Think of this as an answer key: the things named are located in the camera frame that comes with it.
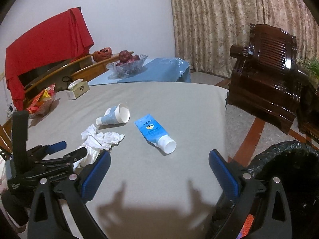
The white tissue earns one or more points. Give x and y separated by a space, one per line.
87 155
104 138

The wooden cabinet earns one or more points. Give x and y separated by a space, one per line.
84 71

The glass tray of snack packets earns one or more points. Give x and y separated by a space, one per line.
41 103

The dark wooden armchair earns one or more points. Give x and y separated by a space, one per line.
269 84

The television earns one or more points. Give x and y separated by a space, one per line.
42 73

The potted green plant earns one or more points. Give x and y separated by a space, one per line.
312 68

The blue tablecloth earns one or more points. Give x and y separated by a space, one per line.
154 71

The red apple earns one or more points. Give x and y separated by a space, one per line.
124 55

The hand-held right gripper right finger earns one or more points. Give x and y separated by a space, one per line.
223 171

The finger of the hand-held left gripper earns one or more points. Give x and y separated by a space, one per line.
57 146
77 155

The red plastic bag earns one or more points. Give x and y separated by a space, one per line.
102 54

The wooden chair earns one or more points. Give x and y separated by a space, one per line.
5 137

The tissue box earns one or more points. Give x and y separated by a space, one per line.
78 89

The patterned beige curtain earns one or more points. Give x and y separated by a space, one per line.
224 25

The glass fruit bowl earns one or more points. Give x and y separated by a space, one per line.
129 66

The bin with black bag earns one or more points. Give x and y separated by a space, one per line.
299 179

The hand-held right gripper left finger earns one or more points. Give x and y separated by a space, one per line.
96 171

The blue tube with large cap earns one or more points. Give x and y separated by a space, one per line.
152 130

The blue paper cup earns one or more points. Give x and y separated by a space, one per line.
121 113

